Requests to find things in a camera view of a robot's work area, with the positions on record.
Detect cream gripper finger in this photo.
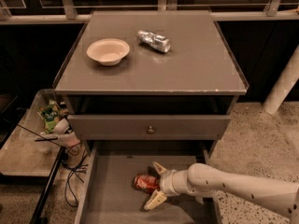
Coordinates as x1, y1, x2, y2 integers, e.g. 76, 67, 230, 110
144, 190, 167, 211
152, 161, 166, 175

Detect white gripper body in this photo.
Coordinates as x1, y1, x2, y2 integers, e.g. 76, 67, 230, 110
160, 170, 187, 197

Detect red coke can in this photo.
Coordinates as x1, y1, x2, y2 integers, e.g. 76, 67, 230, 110
134, 174, 160, 194

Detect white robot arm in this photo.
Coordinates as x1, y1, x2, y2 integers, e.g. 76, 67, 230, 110
145, 52, 298, 224

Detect open middle drawer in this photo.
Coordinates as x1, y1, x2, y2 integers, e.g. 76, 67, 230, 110
75, 141, 222, 224

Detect grey drawer cabinet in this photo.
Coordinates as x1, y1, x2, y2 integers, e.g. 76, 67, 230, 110
55, 11, 248, 150

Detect top drawer with knob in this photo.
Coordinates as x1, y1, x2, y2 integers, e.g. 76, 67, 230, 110
68, 115, 230, 140

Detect silver crushed can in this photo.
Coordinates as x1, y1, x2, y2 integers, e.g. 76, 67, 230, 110
136, 30, 171, 53

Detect white cup in bin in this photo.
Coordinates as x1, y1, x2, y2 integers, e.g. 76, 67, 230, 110
53, 119, 69, 134

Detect green snack bag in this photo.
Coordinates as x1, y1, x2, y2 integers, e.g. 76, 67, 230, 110
37, 99, 62, 133

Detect white paper bowl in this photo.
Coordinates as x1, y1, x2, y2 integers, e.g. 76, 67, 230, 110
86, 38, 130, 66

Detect metal railing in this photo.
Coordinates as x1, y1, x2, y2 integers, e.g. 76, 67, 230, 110
0, 0, 299, 24

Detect black cables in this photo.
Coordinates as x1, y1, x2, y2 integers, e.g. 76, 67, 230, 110
17, 124, 90, 208

